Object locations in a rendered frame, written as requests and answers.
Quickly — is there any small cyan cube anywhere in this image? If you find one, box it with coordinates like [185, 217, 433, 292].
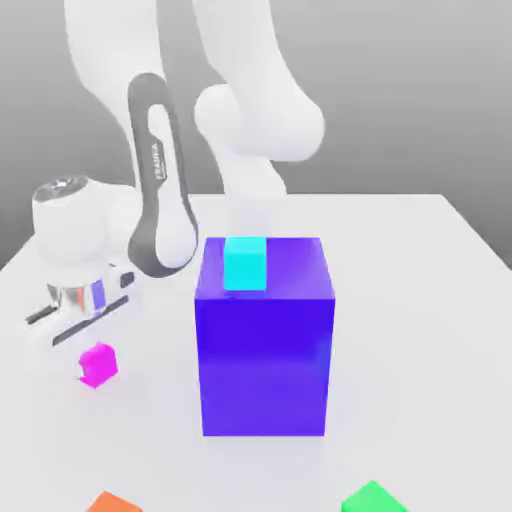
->
[222, 236, 268, 292]

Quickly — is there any large blue box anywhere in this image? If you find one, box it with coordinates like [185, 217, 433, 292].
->
[193, 236, 336, 438]

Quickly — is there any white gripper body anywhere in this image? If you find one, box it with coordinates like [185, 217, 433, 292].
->
[24, 290, 141, 363]

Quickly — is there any small green cube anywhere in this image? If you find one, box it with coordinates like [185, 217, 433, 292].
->
[340, 479, 410, 512]

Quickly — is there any small magenta cube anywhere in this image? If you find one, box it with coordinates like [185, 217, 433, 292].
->
[78, 342, 120, 390]

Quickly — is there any small orange cube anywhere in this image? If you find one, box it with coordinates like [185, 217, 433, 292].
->
[85, 490, 144, 512]

